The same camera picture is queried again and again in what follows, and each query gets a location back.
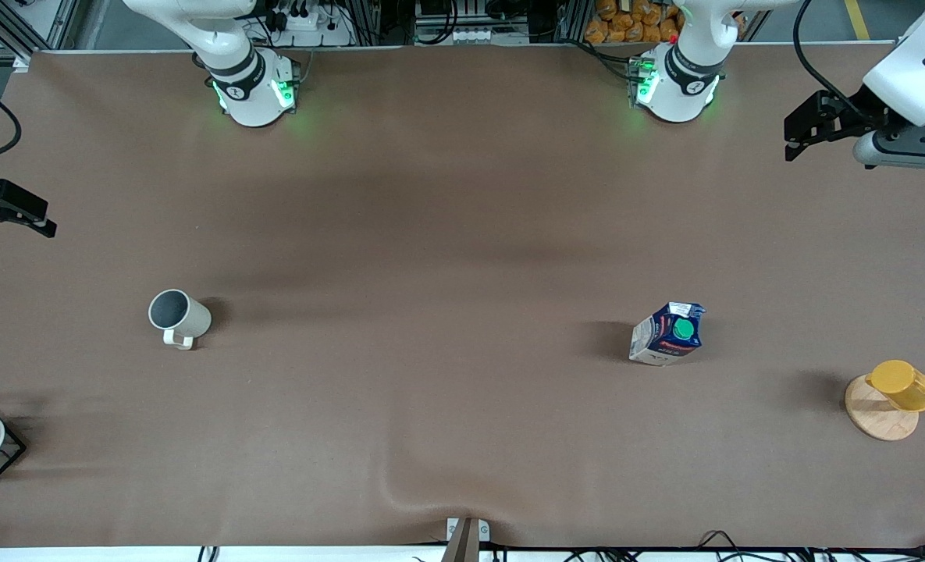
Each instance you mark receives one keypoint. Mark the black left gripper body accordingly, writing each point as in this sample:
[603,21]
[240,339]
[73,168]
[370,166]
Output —
[865,108]

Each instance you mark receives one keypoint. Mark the blue white milk carton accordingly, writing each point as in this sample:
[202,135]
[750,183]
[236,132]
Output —
[669,336]

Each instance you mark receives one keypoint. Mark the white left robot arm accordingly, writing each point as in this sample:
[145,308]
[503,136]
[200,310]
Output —
[681,86]

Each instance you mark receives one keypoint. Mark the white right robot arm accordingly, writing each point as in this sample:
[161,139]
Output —
[251,94]

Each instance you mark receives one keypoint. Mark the yellow plastic cup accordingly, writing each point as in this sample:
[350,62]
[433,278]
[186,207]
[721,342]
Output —
[903,385]

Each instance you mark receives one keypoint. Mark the bag of orange buns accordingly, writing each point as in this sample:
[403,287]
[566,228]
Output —
[626,23]

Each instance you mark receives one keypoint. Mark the round wooden stand base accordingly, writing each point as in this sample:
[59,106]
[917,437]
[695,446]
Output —
[876,421]

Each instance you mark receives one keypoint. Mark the white power strip with plugs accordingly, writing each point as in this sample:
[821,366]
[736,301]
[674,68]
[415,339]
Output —
[310,31]

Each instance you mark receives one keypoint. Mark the aluminium frame profile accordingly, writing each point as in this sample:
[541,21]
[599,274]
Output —
[9,51]

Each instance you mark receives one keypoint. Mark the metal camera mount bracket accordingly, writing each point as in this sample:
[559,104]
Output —
[466,535]

